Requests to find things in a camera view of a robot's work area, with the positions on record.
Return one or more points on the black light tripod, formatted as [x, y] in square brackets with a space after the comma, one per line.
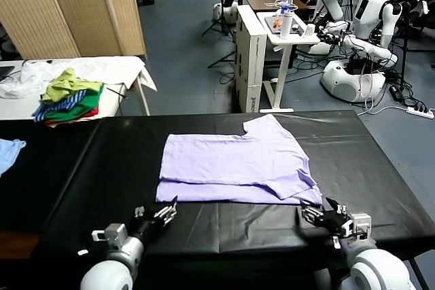
[223, 15]

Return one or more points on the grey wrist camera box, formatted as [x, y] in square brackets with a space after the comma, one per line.
[359, 223]
[113, 234]

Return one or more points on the light blue garment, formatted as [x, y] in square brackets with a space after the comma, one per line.
[8, 154]

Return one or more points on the white humanoid robot black shoulders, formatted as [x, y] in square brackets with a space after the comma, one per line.
[367, 8]

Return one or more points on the lime green crumpled garment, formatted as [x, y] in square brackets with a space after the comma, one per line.
[61, 88]

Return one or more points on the pile of colourful clothes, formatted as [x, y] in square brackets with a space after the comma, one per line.
[90, 98]

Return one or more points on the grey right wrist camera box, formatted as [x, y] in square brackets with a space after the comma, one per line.
[359, 223]

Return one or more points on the beige folded garment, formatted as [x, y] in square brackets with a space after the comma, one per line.
[86, 118]

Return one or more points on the clear blue-capped water bottle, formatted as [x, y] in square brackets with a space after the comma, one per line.
[286, 3]

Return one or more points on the white thermos bottle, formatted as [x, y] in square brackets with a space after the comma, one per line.
[286, 26]

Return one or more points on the white paper cup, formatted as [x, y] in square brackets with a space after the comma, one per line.
[310, 31]

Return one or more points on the lavender t-shirt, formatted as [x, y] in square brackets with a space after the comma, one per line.
[231, 161]

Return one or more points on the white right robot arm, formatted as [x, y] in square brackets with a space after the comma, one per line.
[377, 266]

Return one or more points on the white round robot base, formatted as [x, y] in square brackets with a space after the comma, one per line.
[221, 11]

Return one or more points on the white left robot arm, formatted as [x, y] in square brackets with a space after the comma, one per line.
[112, 269]

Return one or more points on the white folding table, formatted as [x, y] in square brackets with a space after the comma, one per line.
[17, 106]

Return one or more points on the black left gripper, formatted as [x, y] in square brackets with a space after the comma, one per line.
[146, 225]

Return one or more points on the tall white cardboard box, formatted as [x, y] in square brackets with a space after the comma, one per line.
[251, 66]

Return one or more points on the black pole stand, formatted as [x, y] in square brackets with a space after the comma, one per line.
[405, 49]

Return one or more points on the white draped sheet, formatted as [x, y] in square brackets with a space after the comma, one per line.
[112, 69]

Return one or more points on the orange small item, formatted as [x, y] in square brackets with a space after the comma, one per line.
[278, 23]

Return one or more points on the white crumpled garment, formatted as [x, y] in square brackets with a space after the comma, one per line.
[32, 76]

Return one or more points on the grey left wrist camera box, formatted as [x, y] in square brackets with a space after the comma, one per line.
[113, 234]

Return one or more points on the small black table cover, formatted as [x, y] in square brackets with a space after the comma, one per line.
[51, 167]

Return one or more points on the black monitor stand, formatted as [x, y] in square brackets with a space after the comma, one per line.
[224, 59]

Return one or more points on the bamboo folding screen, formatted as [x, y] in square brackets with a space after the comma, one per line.
[68, 4]

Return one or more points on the black laptop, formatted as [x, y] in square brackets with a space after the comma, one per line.
[6, 72]

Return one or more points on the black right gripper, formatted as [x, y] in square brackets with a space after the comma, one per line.
[334, 223]

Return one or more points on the black power adapter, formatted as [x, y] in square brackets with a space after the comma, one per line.
[396, 93]

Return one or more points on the blue striped garment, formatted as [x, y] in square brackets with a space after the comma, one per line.
[68, 102]

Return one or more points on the grey tablet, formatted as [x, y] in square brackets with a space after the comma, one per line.
[271, 21]

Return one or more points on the red folded garment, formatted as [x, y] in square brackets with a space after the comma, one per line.
[96, 111]

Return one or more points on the white standing desk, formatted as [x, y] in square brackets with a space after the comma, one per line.
[287, 66]

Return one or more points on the white power strip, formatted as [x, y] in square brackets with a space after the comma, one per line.
[419, 112]

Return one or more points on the large black table cover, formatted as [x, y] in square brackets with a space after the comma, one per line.
[357, 174]

